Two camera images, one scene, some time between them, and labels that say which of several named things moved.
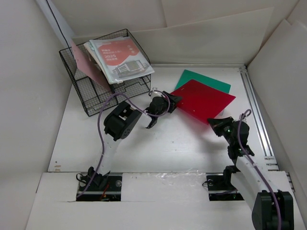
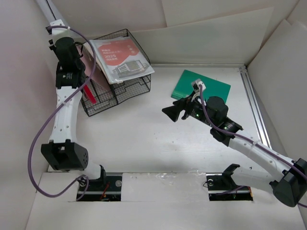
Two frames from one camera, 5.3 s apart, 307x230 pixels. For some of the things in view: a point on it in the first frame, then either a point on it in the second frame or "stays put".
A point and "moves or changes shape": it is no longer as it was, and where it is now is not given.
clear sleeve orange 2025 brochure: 119,58 stays put
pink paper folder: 87,64 stays put
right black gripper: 218,123 to 173,111
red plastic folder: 201,101 moves or changes shape
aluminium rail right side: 262,132 stays put
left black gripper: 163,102 to 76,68
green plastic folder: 188,76 stays put
